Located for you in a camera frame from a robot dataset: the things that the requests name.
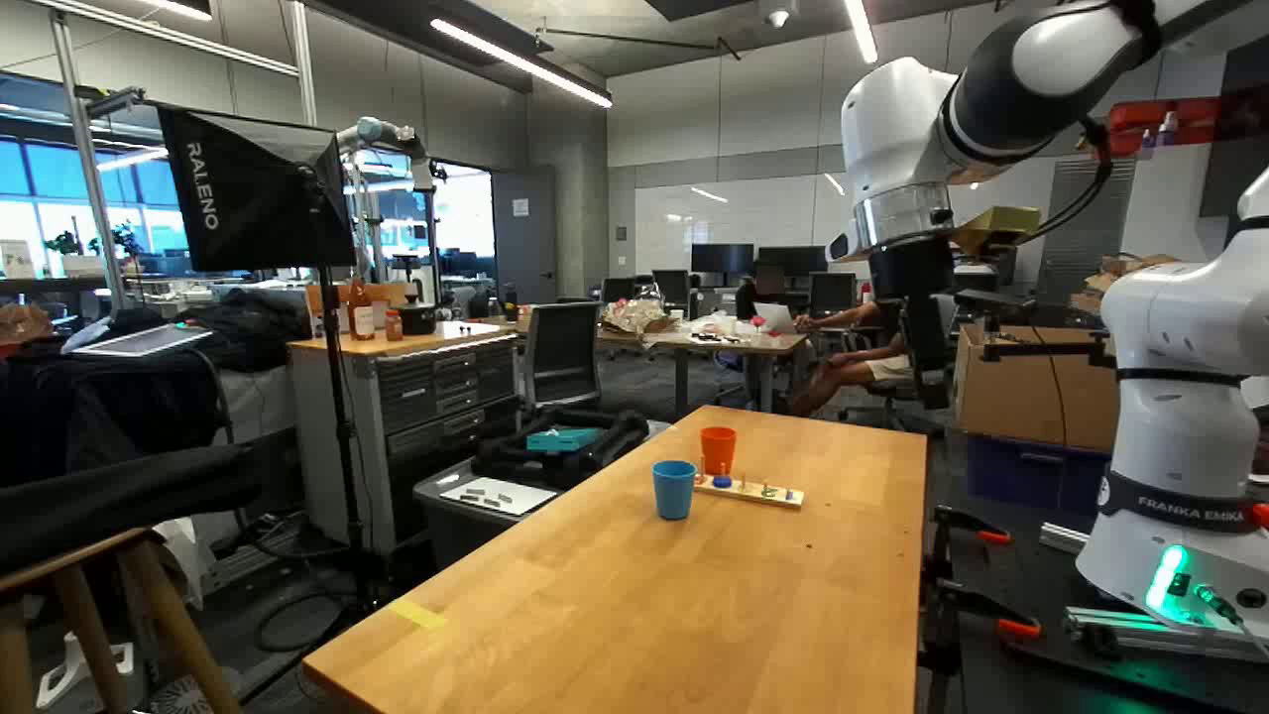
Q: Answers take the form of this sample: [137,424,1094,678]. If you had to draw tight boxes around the orange plastic cup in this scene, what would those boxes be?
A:
[698,424,741,485]

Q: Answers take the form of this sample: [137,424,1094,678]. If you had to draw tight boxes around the wooden stool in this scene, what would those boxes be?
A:
[0,523,252,714]

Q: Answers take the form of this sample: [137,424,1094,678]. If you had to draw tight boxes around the wooden number puzzle board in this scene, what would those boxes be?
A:
[694,472,811,513]

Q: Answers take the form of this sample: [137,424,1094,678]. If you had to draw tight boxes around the grey door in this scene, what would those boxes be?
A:
[496,170,558,305]

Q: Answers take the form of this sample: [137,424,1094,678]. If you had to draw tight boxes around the grey laptop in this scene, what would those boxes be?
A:
[61,317,216,365]

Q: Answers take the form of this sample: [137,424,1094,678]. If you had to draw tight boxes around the yellow box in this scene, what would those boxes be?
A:
[954,201,1047,258]

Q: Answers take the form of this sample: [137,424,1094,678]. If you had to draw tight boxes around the grey equipment case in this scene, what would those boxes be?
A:
[413,461,562,567]

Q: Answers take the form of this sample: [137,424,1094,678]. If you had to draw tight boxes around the black desktop monitor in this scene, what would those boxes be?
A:
[754,243,829,291]
[687,239,759,291]

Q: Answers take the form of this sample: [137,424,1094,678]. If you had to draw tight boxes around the short ceiling light strip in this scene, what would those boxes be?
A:
[843,0,885,70]

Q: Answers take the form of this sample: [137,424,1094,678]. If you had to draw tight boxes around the black orange-tipped clamp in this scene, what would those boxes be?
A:
[930,509,1020,558]
[924,578,1047,666]

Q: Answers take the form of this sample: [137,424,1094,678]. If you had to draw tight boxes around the aluminium extrusion bar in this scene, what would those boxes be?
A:
[1062,604,1264,657]
[1035,519,1094,554]

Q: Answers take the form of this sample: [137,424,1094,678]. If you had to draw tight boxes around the black fabric cover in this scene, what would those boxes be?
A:
[0,332,264,578]

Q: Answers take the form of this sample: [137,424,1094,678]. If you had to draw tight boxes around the seated person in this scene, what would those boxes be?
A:
[735,262,930,419]

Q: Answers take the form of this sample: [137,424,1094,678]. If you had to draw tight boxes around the orange bottle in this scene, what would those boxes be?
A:
[347,283,410,346]

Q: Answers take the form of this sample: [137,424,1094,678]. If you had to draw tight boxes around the black softbox light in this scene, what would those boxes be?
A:
[156,98,361,273]

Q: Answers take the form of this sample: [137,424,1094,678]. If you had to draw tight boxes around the blue plastic cup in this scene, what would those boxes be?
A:
[651,457,698,523]

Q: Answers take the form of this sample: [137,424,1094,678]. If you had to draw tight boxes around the blue storage bin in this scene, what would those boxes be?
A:
[963,432,1110,523]

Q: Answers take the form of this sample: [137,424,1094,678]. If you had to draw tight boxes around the cluttered wooden desk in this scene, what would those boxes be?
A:
[598,322,811,411]

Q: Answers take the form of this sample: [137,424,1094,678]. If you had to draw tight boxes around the yellow tape strip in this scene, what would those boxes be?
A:
[390,596,451,633]

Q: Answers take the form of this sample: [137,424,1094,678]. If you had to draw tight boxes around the black jacket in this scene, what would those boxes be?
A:
[196,291,315,375]

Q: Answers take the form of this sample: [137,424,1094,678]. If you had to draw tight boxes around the black light stand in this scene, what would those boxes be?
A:
[315,262,368,550]

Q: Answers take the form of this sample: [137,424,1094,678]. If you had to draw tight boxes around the grey drawer tool cabinet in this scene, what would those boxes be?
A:
[285,317,528,558]

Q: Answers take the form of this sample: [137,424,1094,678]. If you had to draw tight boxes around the cardboard box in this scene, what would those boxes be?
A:
[954,322,1123,457]

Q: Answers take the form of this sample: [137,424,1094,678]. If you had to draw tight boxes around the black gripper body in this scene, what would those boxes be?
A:
[868,234,961,305]

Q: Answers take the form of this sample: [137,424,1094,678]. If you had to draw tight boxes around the teal and black case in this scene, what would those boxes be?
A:
[474,404,655,490]

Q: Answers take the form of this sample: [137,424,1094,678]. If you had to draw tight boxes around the long ceiling light strip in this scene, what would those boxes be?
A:
[430,12,615,115]

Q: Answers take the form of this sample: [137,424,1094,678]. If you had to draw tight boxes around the red sign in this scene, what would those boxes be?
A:
[1108,88,1269,158]

